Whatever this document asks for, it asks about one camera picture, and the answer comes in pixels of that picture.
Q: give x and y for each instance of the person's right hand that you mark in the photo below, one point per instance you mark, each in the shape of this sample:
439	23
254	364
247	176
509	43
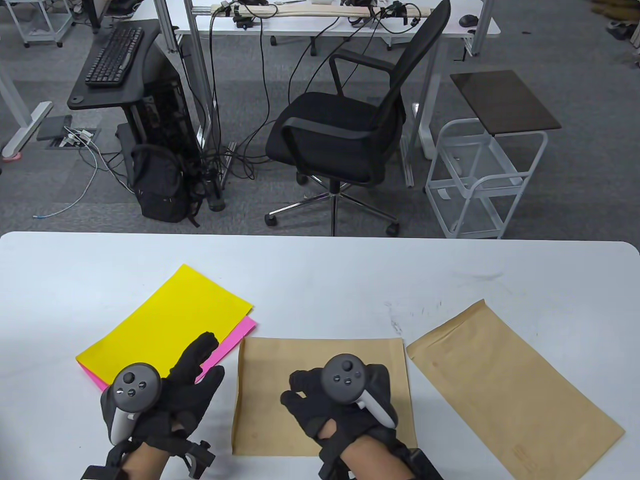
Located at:
310	410

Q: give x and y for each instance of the person's left hand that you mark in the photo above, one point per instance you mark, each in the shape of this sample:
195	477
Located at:
190	385

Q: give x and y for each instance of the brown paper envelope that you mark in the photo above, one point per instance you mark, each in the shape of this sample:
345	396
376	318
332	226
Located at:
500	385
260	400

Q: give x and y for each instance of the pink paper sheet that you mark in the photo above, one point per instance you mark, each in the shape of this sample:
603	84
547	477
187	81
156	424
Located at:
235	336

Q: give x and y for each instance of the yellow paper sheet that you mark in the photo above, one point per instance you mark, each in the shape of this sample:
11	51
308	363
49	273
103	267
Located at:
165	320

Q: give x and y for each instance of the person's right forearm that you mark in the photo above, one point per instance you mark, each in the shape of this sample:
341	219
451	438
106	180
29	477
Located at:
375	460

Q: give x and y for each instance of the person's left forearm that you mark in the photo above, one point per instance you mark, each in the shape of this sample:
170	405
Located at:
145	462

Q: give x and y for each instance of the grey right hand controller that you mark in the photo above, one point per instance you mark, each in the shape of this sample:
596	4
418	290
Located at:
342	377

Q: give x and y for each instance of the grey hand controller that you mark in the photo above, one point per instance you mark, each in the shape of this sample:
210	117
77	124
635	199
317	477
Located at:
342	377
132	385

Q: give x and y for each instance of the grey left hand controller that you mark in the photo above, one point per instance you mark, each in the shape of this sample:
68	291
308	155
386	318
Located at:
132	385

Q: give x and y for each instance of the black water bottle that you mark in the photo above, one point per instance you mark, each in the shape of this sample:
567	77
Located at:
216	197

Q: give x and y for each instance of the black backpack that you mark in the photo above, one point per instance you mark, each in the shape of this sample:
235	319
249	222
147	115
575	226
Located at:
160	190

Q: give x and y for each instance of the white rolling cart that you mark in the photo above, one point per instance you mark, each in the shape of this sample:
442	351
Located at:
480	212

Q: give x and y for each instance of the floor socket box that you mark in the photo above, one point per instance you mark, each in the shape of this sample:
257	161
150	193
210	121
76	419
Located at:
75	140

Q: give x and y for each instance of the black office chair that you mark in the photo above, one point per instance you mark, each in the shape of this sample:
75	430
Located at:
330	130

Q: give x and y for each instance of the black computer tower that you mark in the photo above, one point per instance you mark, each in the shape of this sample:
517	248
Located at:
165	100

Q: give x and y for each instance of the grey floor plate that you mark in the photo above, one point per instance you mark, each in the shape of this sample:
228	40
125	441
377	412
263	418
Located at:
54	127

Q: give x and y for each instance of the black keyboard stand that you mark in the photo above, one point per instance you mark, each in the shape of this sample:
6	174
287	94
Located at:
82	97

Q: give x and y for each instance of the white desk leg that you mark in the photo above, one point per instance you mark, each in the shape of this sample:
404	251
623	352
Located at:
30	120

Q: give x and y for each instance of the black keyboard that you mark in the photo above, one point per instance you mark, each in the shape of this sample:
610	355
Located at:
114	57

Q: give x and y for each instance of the dark brown board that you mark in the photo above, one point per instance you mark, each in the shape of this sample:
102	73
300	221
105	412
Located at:
505	102

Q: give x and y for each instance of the white office desk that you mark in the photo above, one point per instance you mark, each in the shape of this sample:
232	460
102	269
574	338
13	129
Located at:
300	25

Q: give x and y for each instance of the white wheeled trolley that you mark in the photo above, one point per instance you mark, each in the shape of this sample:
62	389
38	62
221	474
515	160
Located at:
42	35

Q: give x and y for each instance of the black computer mouse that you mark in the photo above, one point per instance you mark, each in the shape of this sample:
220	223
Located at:
468	20

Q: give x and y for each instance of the dark shoe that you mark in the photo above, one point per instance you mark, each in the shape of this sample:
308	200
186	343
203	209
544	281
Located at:
620	30

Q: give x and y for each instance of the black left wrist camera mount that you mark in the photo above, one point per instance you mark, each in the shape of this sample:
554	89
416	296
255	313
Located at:
200	457

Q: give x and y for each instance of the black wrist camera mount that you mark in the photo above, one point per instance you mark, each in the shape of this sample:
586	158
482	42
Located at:
420	465
200	457

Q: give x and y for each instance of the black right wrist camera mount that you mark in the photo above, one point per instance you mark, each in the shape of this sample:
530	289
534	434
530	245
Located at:
420	465

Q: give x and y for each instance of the aluminium frame post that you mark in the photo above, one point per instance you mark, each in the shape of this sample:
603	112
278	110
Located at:
166	30
199	60
482	30

